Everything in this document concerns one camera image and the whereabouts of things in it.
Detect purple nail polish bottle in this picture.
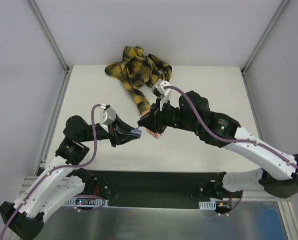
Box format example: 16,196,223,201
130,127,142,138

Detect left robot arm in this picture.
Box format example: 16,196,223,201
0,109,142,240

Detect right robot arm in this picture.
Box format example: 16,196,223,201
138,90,298,199

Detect mannequin hand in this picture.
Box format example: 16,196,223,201
141,110,160,139

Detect yellow plaid shirt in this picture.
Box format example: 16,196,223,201
104,46,173,114

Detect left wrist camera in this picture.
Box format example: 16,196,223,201
99,104,116,133

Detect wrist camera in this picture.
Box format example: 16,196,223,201
151,79,172,111
99,104,116,133

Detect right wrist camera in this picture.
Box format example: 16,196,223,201
151,79,172,111

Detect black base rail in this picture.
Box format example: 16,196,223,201
52,169,272,208

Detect left white cable duct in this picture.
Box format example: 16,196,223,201
63,197,108,208

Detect white cable duct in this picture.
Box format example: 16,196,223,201
63,197,108,208
198,200,232,211

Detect left aluminium frame post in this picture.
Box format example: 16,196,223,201
26,0,70,73

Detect aluminium frame post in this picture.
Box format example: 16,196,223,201
241,0,291,75
26,0,70,73

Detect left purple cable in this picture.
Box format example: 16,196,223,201
0,103,104,240

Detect right white cable duct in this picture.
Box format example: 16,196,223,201
198,200,232,211

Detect right aluminium frame post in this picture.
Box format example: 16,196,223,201
241,0,291,75

